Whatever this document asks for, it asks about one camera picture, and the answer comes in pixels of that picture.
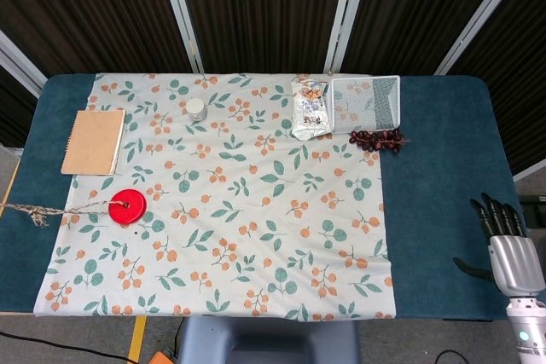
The floral patterned tablecloth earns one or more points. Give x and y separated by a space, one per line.
232 210

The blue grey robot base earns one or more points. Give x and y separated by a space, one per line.
266 340

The small white lidded jar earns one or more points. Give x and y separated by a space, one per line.
196 109

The silver snack bag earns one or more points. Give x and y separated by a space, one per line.
310 108

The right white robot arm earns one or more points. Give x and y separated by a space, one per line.
528 330

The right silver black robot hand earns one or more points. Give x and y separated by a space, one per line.
513 264

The brown spiral notebook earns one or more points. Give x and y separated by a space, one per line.
93 141

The blue felt table mat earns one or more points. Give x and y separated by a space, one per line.
443 193

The red disc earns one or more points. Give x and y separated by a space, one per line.
127 207

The orange object on floor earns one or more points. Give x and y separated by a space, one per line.
161 358

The dark red grape bunch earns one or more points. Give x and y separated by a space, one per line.
377 140

